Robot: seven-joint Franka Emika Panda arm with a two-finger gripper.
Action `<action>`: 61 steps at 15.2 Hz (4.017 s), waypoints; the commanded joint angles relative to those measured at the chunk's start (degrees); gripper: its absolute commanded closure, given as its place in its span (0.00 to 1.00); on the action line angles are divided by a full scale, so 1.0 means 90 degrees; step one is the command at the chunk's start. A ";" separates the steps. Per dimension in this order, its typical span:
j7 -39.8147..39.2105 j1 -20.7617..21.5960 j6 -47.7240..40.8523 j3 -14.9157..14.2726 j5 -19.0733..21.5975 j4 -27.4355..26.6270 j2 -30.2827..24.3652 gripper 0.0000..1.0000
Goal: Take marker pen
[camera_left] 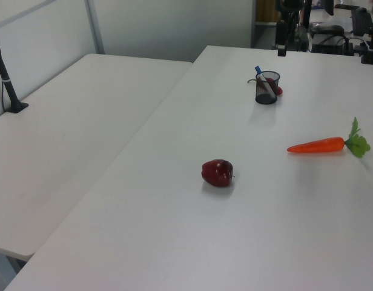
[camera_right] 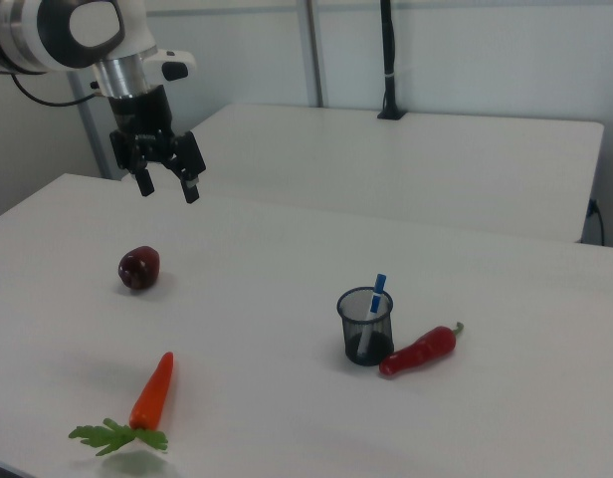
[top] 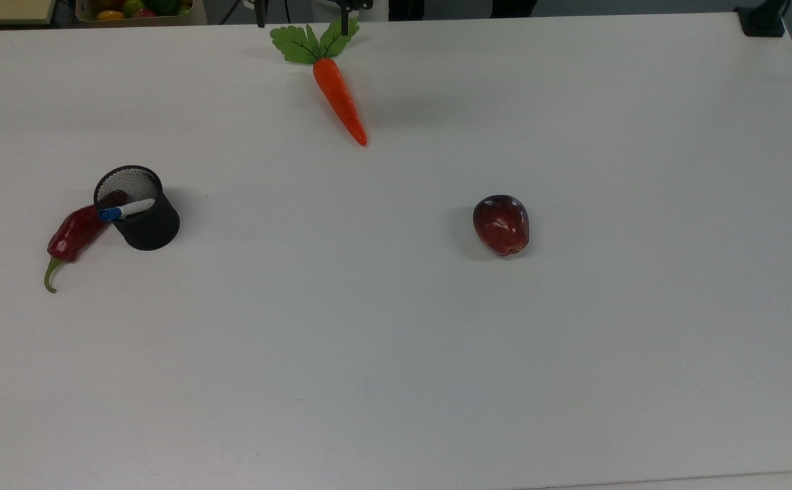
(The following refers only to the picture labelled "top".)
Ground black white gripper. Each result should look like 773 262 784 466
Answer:
337 0 374 37

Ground tan box of toy fruit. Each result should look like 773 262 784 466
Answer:
74 0 208 27

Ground dark red apple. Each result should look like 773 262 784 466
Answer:
472 195 531 257

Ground light wooden side table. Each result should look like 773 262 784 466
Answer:
0 0 57 26

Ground red chili pepper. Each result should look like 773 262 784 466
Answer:
44 190 129 294

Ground black mesh pen cup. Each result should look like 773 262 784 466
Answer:
93 165 181 252

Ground white marker pen blue cap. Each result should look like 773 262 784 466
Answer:
99 198 156 223

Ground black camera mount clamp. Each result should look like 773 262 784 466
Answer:
735 0 790 39

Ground orange toy carrot green leaves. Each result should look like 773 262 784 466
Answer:
270 18 369 147

